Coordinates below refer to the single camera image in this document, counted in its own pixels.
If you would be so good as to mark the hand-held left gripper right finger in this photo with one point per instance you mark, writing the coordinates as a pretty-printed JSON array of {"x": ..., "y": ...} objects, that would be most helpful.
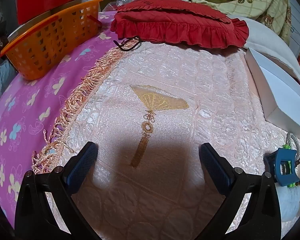
[{"x": 215, "y": 166}]

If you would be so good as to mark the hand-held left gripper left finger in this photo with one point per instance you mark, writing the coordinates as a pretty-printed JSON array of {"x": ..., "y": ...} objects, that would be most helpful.
[{"x": 83, "y": 165}]

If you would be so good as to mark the blue hair claw clip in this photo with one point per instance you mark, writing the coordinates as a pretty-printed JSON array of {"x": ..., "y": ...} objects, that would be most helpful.
[{"x": 281, "y": 155}]

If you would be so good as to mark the grey fluffy scrunchie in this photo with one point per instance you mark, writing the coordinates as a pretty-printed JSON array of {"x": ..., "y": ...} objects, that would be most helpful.
[{"x": 290, "y": 202}]

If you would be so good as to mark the white cardboard box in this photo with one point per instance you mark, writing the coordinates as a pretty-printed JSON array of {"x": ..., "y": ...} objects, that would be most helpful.
[{"x": 277, "y": 87}]

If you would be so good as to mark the purple floral sheet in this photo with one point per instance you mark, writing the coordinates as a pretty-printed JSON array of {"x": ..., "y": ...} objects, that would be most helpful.
[{"x": 27, "y": 120}]

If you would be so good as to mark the blue grey cloth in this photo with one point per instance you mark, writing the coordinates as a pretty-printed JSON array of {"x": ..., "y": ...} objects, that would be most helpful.
[{"x": 2, "y": 77}]

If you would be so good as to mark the orange plastic basket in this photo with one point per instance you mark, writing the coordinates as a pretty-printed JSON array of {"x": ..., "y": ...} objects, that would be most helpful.
[{"x": 52, "y": 37}]

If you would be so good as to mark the white pillow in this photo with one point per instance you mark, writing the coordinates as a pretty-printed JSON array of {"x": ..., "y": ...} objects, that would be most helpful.
[{"x": 272, "y": 42}]

